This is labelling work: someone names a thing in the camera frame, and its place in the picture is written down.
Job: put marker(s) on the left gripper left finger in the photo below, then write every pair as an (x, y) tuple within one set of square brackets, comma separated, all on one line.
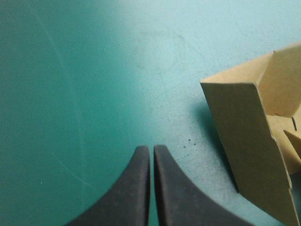
[(131, 193)]

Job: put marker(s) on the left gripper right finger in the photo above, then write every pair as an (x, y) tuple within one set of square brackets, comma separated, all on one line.
[(171, 197)]

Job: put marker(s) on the brown cardboard box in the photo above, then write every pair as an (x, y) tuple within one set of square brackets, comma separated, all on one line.
[(258, 131)]

